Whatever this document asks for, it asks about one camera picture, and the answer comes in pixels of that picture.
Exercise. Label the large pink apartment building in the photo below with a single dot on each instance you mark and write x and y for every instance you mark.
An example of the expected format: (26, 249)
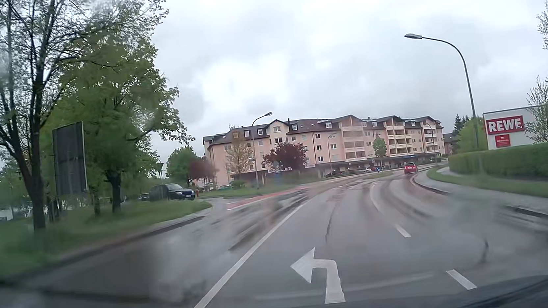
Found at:
(332, 144)

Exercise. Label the wet grey asphalt road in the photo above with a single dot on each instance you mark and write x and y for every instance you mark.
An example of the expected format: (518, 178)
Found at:
(359, 226)

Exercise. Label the row of parked cars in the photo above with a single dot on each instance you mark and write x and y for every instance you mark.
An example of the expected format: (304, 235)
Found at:
(350, 171)

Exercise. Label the white billboard with red sign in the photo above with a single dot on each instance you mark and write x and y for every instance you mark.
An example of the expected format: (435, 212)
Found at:
(504, 128)

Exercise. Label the thin bare tree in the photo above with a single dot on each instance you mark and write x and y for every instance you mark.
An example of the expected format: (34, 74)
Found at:
(545, 110)

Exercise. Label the dark parked car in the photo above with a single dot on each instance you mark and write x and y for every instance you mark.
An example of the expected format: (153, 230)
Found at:
(173, 191)

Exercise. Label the grass verge with trees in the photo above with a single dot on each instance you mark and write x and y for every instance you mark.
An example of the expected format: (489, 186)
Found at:
(38, 239)

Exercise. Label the small green tree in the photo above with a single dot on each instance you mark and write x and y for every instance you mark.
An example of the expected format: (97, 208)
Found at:
(379, 147)

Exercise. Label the dark red-leaved tree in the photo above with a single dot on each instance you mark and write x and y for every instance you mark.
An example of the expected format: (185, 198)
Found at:
(202, 169)
(285, 157)

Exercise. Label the green leafy tree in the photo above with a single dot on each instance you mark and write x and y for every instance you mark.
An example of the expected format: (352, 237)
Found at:
(112, 113)

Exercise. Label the yellow-green bushy tree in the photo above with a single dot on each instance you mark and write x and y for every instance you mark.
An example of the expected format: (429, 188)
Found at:
(468, 136)

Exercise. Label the brownish budding tree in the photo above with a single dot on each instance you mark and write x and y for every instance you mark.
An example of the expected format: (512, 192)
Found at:
(238, 154)

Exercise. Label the tall curved lamp post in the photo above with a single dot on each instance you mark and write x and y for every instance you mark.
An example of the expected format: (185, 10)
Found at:
(469, 92)

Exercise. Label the red car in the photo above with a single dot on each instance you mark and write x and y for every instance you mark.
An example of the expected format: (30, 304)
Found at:
(410, 168)

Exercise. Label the trimmed green hedge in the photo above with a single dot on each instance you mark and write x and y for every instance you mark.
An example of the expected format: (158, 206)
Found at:
(527, 160)

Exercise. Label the large road sign seen from behind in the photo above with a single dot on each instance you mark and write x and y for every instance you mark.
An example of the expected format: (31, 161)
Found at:
(70, 159)

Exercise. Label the grass verge by hedge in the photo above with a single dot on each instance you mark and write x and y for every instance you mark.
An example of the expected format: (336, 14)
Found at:
(519, 184)

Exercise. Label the large bare-branched tree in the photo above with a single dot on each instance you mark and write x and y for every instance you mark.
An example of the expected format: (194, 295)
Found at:
(30, 145)

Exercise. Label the grey pavement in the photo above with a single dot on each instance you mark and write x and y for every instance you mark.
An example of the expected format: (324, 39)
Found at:
(506, 198)

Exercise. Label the road markings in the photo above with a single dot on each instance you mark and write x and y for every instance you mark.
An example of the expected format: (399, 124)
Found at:
(333, 282)

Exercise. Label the give way sign seen from behind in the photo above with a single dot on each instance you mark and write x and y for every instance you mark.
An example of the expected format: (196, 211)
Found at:
(160, 168)

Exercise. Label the dark conifer trees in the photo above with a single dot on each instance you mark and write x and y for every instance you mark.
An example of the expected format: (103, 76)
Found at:
(458, 124)

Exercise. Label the green round tree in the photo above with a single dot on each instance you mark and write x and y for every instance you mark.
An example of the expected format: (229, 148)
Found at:
(180, 164)

